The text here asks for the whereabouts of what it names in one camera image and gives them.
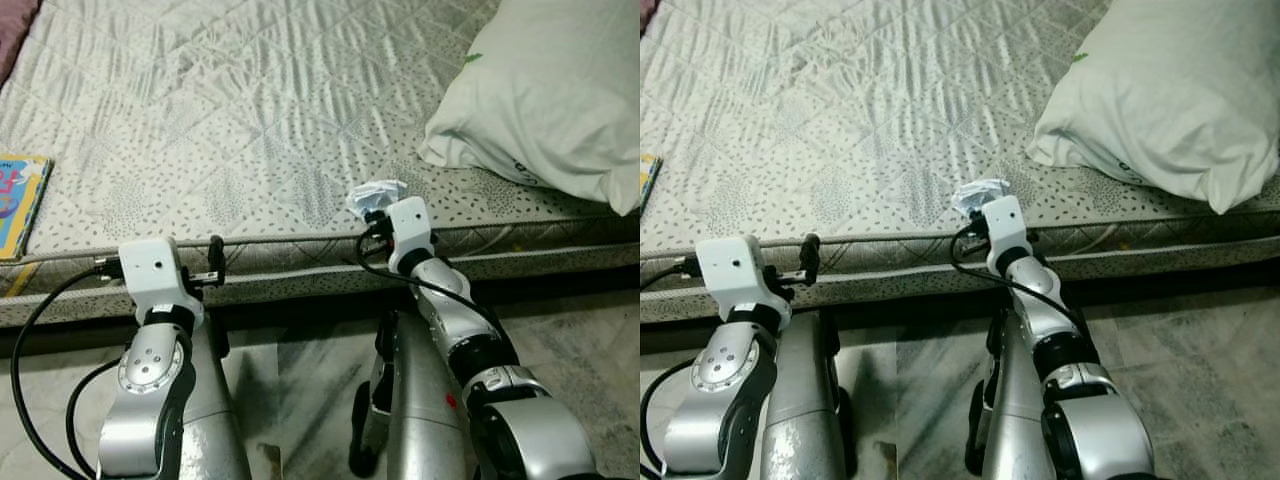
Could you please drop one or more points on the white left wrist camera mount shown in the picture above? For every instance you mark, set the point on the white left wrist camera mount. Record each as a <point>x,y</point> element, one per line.
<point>735,270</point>
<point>155,270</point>

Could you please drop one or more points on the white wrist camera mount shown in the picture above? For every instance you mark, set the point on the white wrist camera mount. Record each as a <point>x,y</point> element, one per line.
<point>155,270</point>
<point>1008,225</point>
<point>735,270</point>
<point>410,225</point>

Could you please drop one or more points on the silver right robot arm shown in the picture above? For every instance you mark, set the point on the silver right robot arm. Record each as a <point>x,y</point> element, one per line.
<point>1100,430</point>
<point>530,430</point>

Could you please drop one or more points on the silver right robot leg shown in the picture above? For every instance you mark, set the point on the silver right robot leg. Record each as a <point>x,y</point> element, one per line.
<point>420,400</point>
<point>1010,400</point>

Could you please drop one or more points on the white quilted mattress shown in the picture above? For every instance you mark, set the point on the white quilted mattress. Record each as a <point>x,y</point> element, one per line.
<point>850,120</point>
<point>250,120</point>

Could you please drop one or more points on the white pillow with tree logo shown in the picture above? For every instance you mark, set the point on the white pillow with tree logo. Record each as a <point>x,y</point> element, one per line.
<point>1160,90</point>
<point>540,90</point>

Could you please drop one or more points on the colourful children's board book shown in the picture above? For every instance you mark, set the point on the colourful children's board book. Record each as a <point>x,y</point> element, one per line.
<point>20,205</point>
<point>648,182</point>

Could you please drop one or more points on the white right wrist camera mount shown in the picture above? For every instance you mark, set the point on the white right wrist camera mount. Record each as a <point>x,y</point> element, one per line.
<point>1008,225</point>
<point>410,225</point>

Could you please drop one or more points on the silver left robot leg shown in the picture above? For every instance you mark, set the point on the silver left robot leg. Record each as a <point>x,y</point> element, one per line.
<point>800,400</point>
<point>215,420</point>

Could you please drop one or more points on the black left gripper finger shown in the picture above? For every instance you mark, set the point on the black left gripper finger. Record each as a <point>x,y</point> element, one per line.
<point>216,260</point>
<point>812,260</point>

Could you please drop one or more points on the silver robot leg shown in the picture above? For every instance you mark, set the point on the silver robot leg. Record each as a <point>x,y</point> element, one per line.
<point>420,400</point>
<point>215,420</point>
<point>1010,400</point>
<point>800,400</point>

